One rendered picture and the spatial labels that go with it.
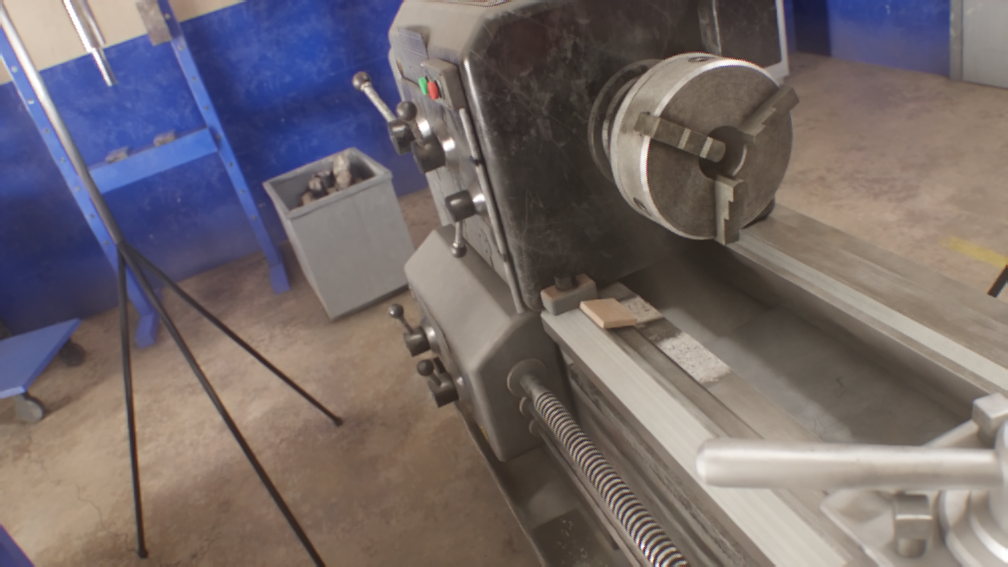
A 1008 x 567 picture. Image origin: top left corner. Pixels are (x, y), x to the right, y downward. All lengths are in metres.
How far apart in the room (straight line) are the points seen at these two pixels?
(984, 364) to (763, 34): 0.58
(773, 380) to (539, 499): 0.57
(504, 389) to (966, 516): 0.97
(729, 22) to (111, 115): 3.67
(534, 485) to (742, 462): 1.19
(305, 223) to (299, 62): 1.46
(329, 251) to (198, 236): 1.53
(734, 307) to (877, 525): 0.98
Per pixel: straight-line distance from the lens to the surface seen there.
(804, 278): 1.23
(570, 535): 1.45
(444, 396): 1.45
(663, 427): 0.97
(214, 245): 4.57
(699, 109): 1.01
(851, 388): 1.18
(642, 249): 1.28
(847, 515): 0.45
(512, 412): 1.35
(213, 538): 2.52
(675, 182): 1.02
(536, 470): 1.59
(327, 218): 3.12
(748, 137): 1.03
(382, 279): 3.27
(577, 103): 1.15
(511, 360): 1.29
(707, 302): 1.42
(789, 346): 1.26
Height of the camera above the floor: 1.47
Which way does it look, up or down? 28 degrees down
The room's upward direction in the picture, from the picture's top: 16 degrees counter-clockwise
